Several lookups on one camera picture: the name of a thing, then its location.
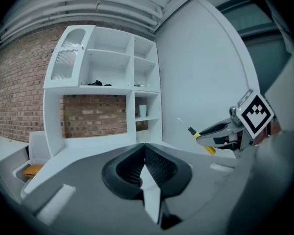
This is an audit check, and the black crumpled item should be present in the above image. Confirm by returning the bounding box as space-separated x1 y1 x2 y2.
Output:
87 79 113 87

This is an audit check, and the dark glass window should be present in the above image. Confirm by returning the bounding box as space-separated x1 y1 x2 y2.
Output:
215 0 293 94

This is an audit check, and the white cup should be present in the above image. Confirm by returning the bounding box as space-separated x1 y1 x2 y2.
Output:
138 104 148 118

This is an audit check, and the yellow and black screwdriver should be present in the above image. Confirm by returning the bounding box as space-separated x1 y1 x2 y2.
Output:
177 117 217 156

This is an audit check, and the ribbed glass cabinet door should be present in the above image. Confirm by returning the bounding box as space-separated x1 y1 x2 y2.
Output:
43 25 97 89

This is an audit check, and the orange item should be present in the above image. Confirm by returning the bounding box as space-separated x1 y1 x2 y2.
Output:
23 164 44 179

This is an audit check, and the white shelf cabinet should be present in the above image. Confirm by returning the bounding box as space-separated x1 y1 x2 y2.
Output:
42 24 163 162

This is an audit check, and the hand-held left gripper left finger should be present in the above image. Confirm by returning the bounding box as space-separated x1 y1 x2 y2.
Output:
101 143 146 201

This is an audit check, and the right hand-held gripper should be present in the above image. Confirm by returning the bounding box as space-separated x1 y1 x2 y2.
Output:
196 88 275 159

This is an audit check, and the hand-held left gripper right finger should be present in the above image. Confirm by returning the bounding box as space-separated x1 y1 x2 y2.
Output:
144 143 194 198

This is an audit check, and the white side cabinet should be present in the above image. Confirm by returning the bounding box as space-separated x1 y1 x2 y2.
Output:
0 135 30 166

